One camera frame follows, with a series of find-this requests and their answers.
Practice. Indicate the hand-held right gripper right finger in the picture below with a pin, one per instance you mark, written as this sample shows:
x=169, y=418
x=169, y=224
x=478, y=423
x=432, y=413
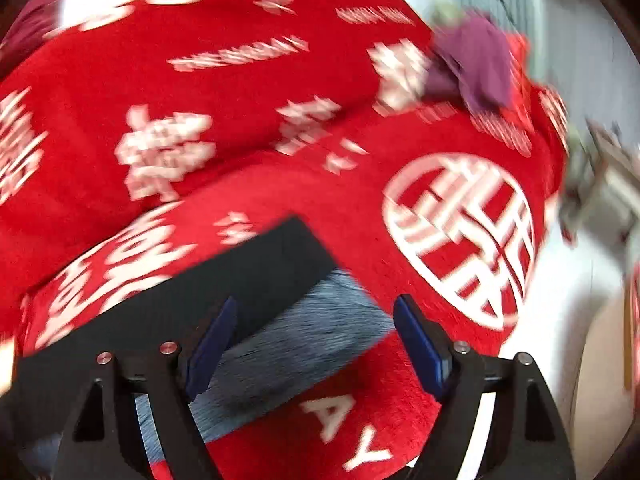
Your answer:
x=422, y=347

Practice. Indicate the black and grey patterned pants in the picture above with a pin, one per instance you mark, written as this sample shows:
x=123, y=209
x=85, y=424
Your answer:
x=280, y=280

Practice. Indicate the purple cloth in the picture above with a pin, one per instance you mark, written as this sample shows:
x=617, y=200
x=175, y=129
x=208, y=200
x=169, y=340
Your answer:
x=475, y=60

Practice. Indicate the grey wooden furniture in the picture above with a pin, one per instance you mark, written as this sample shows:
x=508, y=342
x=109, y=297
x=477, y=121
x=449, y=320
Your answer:
x=600, y=180

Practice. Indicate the maroon cloth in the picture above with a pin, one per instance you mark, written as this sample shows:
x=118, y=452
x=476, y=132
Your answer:
x=30, y=25

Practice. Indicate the red printed blanket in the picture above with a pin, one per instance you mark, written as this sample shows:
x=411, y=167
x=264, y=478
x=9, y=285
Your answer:
x=260, y=170

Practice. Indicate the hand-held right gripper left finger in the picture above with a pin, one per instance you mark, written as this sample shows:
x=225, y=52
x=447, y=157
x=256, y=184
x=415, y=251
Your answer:
x=215, y=345

